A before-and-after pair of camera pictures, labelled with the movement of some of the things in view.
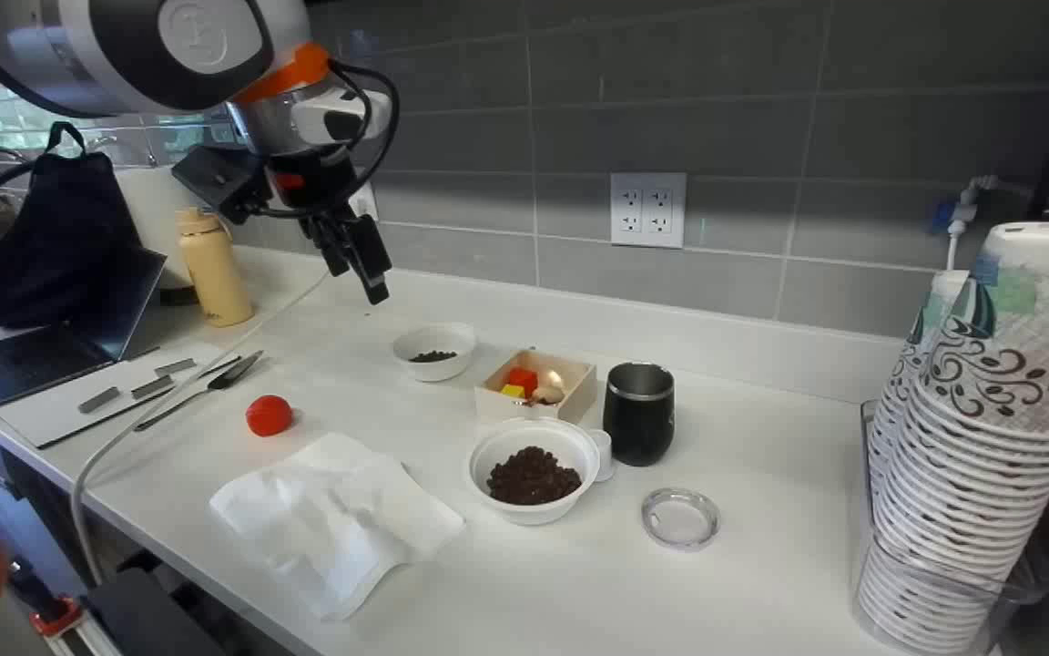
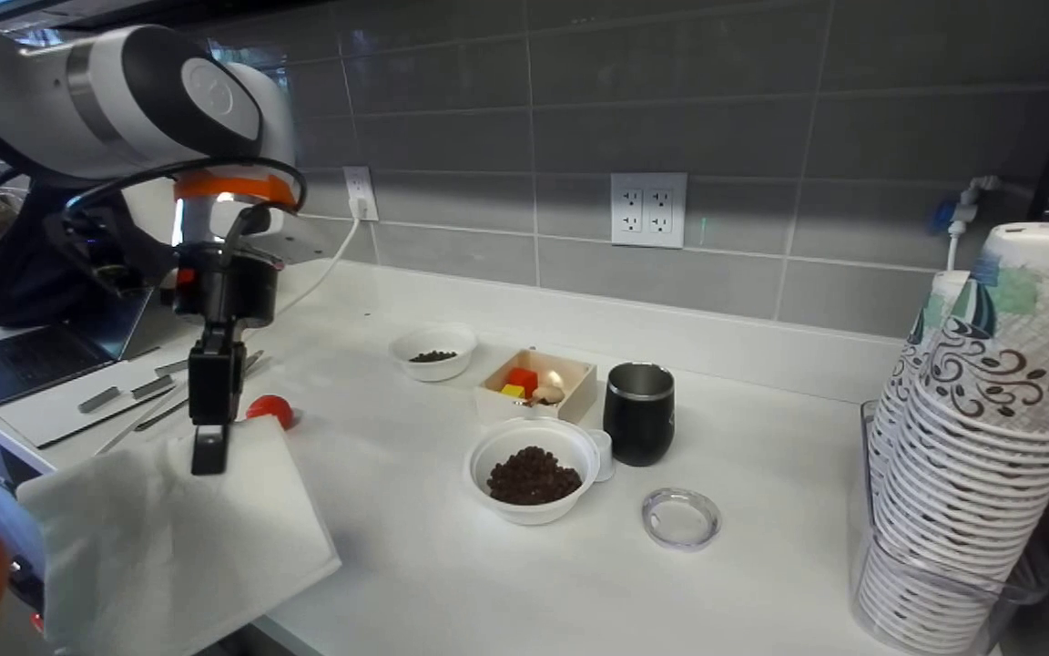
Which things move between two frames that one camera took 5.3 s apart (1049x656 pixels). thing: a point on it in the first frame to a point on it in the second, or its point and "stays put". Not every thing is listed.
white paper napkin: x=337 y=520 to x=137 y=544
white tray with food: x=540 y=379 stays put
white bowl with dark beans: x=534 y=471 stays put
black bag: x=68 y=255 stays put
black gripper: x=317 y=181 to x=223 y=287
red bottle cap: x=269 y=416 stays put
